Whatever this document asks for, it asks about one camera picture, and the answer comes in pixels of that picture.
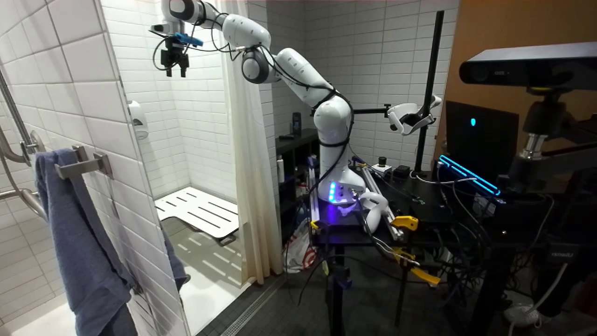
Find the black shelf unit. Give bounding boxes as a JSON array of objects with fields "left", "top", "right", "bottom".
[{"left": 275, "top": 126, "right": 323, "bottom": 244}]

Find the black robot stand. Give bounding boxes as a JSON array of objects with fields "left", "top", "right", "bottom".
[{"left": 310, "top": 223, "right": 364, "bottom": 336}]

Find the black work table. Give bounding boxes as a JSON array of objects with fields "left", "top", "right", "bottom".
[{"left": 361, "top": 162, "right": 597, "bottom": 257}]

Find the metal towel hook bracket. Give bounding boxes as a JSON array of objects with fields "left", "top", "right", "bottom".
[{"left": 55, "top": 145, "right": 114, "bottom": 182}]

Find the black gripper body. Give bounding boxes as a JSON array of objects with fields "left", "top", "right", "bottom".
[{"left": 157, "top": 39, "right": 193, "bottom": 68}]

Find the blue glowing light strip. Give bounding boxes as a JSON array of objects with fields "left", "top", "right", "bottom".
[{"left": 437, "top": 152, "right": 506, "bottom": 199}]

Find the angled metal grab bar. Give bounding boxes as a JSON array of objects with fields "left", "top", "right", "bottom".
[{"left": 0, "top": 67, "right": 49, "bottom": 220}]

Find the white plastic bag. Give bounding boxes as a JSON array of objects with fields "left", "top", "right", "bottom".
[{"left": 282, "top": 216, "right": 323, "bottom": 272}]

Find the blue hanging towel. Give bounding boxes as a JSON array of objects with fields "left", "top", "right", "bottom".
[{"left": 34, "top": 147, "right": 193, "bottom": 336}]

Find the white shower curtain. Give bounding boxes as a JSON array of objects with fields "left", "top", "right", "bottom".
[{"left": 223, "top": 0, "right": 286, "bottom": 285}]

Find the white shower seat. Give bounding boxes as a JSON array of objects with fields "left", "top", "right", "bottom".
[{"left": 154, "top": 184, "right": 243, "bottom": 242}]

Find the black stereo camera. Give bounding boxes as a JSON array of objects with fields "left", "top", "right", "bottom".
[{"left": 458, "top": 40, "right": 597, "bottom": 87}]

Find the black monitor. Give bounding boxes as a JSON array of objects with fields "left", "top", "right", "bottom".
[{"left": 445, "top": 98, "right": 523, "bottom": 177}]

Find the black camera stand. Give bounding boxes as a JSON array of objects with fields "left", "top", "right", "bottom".
[{"left": 508, "top": 83, "right": 597, "bottom": 182}]

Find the yellow handled bar clamp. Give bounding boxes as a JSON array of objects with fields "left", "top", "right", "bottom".
[{"left": 391, "top": 244, "right": 445, "bottom": 289}]

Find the small yellow clamp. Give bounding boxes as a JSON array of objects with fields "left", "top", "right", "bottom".
[{"left": 391, "top": 212, "right": 422, "bottom": 233}]

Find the white camera clamp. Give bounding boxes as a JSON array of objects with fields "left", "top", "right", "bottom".
[{"left": 385, "top": 91, "right": 445, "bottom": 137}]

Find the steel linear floor drain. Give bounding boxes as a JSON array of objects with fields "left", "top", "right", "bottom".
[{"left": 197, "top": 272, "right": 286, "bottom": 336}]

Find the black vertical pole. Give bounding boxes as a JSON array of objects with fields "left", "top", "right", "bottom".
[{"left": 413, "top": 7, "right": 448, "bottom": 175}]

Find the small dark bottle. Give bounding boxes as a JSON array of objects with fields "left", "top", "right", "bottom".
[{"left": 370, "top": 154, "right": 394, "bottom": 179}]

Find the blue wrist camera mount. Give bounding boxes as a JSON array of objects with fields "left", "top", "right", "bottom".
[{"left": 167, "top": 31, "right": 206, "bottom": 50}]

